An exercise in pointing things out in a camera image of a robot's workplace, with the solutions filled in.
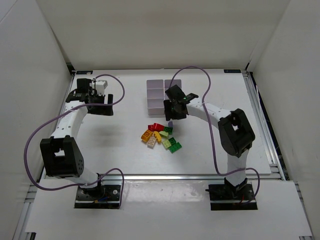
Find dark green square lego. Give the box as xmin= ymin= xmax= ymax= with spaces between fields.
xmin=163 ymin=126 xmax=173 ymax=135

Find red curved lego brick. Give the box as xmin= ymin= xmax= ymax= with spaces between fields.
xmin=153 ymin=123 xmax=165 ymax=132

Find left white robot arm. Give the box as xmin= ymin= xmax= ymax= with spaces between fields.
xmin=40 ymin=78 xmax=113 ymax=189

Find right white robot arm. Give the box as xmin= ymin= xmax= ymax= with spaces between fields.
xmin=163 ymin=85 xmax=256 ymax=195

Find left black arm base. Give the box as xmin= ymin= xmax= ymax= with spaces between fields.
xmin=74 ymin=183 xmax=122 ymax=209

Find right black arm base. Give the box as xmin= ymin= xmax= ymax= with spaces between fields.
xmin=205 ymin=183 xmax=258 ymax=211

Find light green curved lego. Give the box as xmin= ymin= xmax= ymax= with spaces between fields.
xmin=159 ymin=131 xmax=169 ymax=139

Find right white divided container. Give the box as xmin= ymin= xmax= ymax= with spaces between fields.
xmin=163 ymin=79 xmax=182 ymax=116

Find white divided container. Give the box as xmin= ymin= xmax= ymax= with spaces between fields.
xmin=146 ymin=79 xmax=165 ymax=116
xmin=163 ymin=79 xmax=182 ymax=116

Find left white divided container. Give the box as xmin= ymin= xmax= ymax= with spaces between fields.
xmin=146 ymin=79 xmax=165 ymax=116

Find dark green small lego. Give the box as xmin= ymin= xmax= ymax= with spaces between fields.
xmin=168 ymin=137 xmax=177 ymax=146

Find yellow curved lego brick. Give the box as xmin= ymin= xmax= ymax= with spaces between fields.
xmin=153 ymin=131 xmax=162 ymax=144

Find light green lego brick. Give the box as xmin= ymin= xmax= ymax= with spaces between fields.
xmin=162 ymin=139 xmax=171 ymax=149

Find green flat lego plate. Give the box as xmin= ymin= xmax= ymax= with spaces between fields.
xmin=168 ymin=142 xmax=182 ymax=154

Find cream lego brick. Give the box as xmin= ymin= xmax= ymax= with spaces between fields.
xmin=146 ymin=136 xmax=157 ymax=149

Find orange lego brick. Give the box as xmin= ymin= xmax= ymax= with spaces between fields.
xmin=141 ymin=129 xmax=153 ymax=143

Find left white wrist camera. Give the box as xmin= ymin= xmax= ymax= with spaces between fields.
xmin=90 ymin=80 xmax=108 ymax=96

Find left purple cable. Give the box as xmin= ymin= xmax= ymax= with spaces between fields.
xmin=23 ymin=73 xmax=126 ymax=208

